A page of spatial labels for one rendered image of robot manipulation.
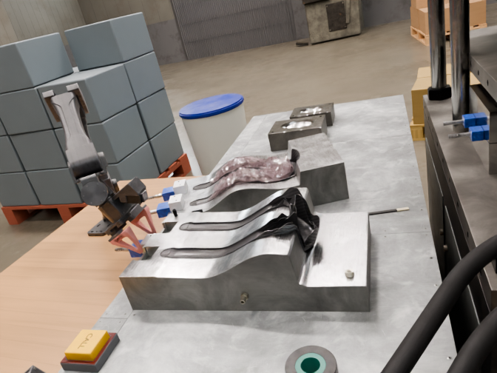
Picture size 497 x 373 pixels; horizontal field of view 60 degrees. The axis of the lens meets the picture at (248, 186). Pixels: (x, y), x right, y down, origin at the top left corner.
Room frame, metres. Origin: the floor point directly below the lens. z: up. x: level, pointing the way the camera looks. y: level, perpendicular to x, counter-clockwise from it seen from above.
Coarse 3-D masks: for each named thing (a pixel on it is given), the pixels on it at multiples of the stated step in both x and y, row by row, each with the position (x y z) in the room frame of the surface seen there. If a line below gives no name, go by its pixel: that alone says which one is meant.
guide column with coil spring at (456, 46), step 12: (456, 0) 1.31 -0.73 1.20; (468, 0) 1.31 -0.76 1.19; (456, 12) 1.32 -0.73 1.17; (468, 12) 1.31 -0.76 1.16; (456, 24) 1.32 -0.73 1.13; (468, 24) 1.31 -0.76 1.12; (456, 36) 1.32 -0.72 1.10; (468, 36) 1.31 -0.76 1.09; (456, 48) 1.32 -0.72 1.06; (468, 48) 1.31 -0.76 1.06; (456, 60) 1.32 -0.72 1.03; (456, 72) 1.32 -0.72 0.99; (468, 72) 1.31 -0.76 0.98; (456, 84) 1.32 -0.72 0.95; (468, 84) 1.31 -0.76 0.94; (456, 96) 1.32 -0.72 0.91; (468, 96) 1.31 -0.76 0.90; (456, 108) 1.32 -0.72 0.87; (468, 108) 1.31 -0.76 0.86; (456, 120) 1.32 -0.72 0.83
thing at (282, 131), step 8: (288, 120) 1.64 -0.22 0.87; (296, 120) 1.62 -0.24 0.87; (304, 120) 1.60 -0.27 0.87; (312, 120) 1.57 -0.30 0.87; (320, 120) 1.54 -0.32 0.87; (272, 128) 1.59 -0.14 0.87; (280, 128) 1.57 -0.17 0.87; (288, 128) 1.54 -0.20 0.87; (296, 128) 1.52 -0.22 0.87; (304, 128) 1.50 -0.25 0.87; (312, 128) 1.48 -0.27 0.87; (320, 128) 1.46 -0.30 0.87; (272, 136) 1.53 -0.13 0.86; (280, 136) 1.52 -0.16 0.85; (288, 136) 1.51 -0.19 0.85; (296, 136) 1.50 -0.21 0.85; (304, 136) 1.49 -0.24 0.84; (272, 144) 1.53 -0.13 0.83; (280, 144) 1.52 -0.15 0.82
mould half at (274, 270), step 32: (256, 224) 0.80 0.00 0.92; (320, 224) 0.83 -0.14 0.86; (352, 224) 0.80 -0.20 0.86; (224, 256) 0.76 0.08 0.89; (256, 256) 0.66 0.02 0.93; (288, 256) 0.64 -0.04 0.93; (320, 256) 0.72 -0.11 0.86; (352, 256) 0.69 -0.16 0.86; (128, 288) 0.77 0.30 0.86; (160, 288) 0.74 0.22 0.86; (192, 288) 0.72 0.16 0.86; (224, 288) 0.69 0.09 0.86; (256, 288) 0.67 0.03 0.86; (288, 288) 0.65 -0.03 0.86; (320, 288) 0.63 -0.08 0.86; (352, 288) 0.61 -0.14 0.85
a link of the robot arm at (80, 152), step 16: (48, 96) 1.16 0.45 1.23; (64, 96) 1.16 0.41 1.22; (80, 96) 1.20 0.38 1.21; (64, 112) 1.12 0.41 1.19; (64, 128) 1.09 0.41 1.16; (80, 128) 1.08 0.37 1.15; (80, 144) 1.04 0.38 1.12; (80, 160) 1.01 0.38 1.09; (96, 160) 1.01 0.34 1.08; (80, 176) 1.00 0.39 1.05
